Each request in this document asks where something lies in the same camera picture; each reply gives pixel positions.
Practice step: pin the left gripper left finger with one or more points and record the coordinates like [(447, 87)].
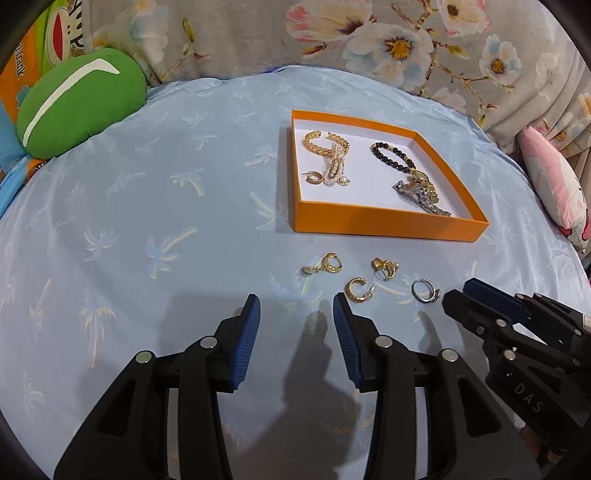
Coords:
[(125, 434)]

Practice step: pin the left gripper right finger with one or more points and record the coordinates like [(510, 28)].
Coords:
[(468, 435)]

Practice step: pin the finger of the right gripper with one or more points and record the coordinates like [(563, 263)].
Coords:
[(484, 310)]

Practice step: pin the silver metal wristwatch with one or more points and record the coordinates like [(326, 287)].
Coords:
[(420, 195)]

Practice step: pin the gold metal wristwatch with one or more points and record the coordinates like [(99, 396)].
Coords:
[(422, 180)]

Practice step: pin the gold hoop earring pair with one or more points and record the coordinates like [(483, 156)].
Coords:
[(330, 263)]

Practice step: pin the pearl hair clip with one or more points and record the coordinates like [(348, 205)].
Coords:
[(334, 174)]

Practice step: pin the gold chain bangle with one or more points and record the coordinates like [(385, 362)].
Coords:
[(310, 143)]

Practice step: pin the small gold hoop earring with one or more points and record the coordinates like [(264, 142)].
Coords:
[(314, 177)]

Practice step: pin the pink cartoon pillow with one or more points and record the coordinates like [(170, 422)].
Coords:
[(557, 186)]

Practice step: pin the orange cardboard box tray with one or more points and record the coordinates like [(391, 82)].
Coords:
[(369, 205)]

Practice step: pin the grey floral blanket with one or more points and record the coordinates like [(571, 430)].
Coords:
[(506, 64)]

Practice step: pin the green plush cushion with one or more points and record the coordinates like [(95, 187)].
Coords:
[(78, 99)]

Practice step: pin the colourful cartoon monkey blanket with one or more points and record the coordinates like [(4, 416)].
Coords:
[(55, 36)]

